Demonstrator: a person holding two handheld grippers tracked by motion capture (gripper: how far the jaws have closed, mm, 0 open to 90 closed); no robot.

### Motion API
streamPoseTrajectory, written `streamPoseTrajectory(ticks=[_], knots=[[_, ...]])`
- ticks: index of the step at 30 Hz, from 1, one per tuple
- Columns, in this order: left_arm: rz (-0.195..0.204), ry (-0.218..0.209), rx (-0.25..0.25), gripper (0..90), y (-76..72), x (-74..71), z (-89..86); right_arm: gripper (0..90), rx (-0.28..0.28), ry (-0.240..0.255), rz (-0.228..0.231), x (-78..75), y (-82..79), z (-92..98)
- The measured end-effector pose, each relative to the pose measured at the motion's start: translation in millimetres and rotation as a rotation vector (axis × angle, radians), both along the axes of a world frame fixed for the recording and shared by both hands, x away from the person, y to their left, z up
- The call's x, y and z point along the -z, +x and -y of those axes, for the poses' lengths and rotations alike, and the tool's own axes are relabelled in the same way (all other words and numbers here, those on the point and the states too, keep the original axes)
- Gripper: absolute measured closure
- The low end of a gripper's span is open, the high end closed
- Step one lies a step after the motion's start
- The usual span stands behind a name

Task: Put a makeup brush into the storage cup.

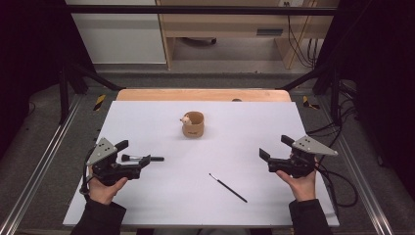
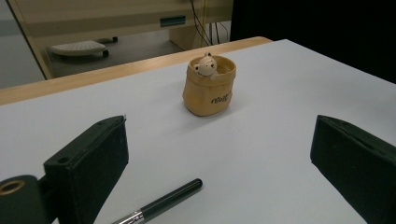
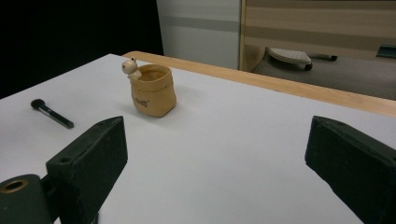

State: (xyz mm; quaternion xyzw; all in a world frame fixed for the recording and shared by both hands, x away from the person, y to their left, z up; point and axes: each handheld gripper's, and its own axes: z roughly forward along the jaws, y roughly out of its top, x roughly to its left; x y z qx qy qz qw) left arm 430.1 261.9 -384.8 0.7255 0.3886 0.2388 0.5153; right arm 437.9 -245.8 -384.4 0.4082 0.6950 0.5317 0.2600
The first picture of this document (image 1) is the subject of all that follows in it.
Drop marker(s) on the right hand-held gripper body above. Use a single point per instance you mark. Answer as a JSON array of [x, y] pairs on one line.
[[308, 147]]

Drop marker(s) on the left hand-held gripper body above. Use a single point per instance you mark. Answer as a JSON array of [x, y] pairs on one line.
[[101, 150]]

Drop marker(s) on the black pen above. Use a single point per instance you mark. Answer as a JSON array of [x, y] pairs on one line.
[[156, 159]]

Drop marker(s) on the thin black makeup brush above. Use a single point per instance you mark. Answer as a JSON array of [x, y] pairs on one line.
[[228, 188]]

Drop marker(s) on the tan holder with bear figure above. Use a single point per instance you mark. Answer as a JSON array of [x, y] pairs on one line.
[[193, 130]]

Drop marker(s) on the person's right hand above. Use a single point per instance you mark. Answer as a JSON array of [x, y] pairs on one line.
[[303, 187]]

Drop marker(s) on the person's left hand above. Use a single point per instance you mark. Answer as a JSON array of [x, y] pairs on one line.
[[102, 193]]

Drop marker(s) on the yellow clamp right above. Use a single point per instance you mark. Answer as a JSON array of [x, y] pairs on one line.
[[307, 103]]

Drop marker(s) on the yellow clamp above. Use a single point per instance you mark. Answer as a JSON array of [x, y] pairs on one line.
[[307, 103], [100, 102]]

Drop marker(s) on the yellow clamp left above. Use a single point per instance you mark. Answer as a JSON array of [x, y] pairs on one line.
[[100, 102]]

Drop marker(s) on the white board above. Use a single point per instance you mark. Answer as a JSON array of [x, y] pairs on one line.
[[182, 196]]

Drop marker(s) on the black metal stand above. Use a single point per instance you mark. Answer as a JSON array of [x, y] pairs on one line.
[[334, 94], [64, 98]]

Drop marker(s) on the light wooden table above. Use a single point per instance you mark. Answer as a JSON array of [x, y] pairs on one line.
[[202, 95]]

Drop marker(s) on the dark curtain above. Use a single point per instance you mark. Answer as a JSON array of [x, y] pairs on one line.
[[32, 65], [381, 81]]

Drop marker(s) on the white cabinet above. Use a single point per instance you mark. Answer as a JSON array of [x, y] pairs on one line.
[[120, 36]]

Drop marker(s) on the light wooden desk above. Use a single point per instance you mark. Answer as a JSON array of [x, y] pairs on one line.
[[228, 24]]

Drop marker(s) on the black metal crossbar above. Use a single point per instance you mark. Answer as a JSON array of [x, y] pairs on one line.
[[195, 10]]

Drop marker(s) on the aluminium rail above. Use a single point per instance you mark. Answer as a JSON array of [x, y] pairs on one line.
[[357, 163], [42, 160]]

